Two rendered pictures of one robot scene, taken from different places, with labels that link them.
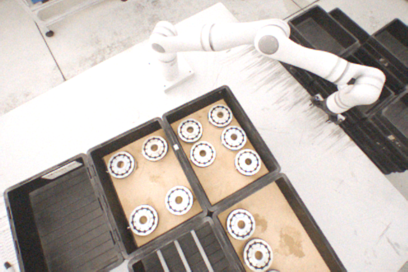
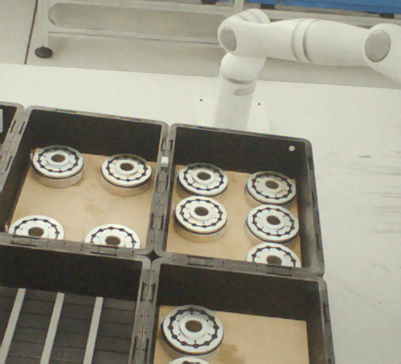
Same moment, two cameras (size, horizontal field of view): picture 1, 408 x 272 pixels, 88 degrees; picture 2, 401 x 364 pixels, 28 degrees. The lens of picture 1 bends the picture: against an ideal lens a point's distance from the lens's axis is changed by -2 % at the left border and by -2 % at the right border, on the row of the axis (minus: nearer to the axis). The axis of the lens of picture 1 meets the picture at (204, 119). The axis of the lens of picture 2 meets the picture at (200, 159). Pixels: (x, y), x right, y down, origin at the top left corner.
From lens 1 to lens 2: 106 cm
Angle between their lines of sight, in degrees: 35
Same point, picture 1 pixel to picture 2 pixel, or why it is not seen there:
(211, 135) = (236, 211)
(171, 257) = (35, 314)
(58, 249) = not seen: outside the picture
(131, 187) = (48, 201)
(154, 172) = (99, 203)
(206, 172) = (187, 247)
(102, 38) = not seen: hidden behind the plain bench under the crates
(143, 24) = not seen: hidden behind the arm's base
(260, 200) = (256, 333)
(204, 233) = (118, 317)
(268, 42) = (377, 40)
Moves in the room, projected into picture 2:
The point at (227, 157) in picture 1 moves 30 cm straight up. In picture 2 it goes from (241, 249) to (267, 123)
